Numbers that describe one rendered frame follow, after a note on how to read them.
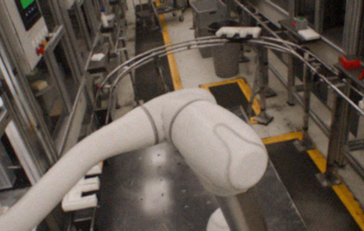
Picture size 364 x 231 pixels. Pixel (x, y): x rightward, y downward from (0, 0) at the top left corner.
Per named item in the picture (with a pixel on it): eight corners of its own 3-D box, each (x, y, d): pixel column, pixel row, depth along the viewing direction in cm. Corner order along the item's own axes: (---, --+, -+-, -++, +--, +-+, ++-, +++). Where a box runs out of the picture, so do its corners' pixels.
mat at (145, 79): (194, 132, 329) (194, 131, 328) (134, 143, 328) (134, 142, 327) (159, 0, 829) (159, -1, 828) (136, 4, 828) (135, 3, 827)
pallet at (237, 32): (216, 43, 303) (215, 32, 298) (221, 37, 314) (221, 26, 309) (257, 44, 288) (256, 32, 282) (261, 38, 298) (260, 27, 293)
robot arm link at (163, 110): (133, 93, 82) (159, 115, 71) (196, 71, 89) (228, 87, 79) (142, 137, 89) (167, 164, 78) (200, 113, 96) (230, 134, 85)
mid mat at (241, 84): (270, 120, 327) (270, 119, 326) (214, 131, 326) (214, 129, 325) (243, 77, 412) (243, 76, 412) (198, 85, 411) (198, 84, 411)
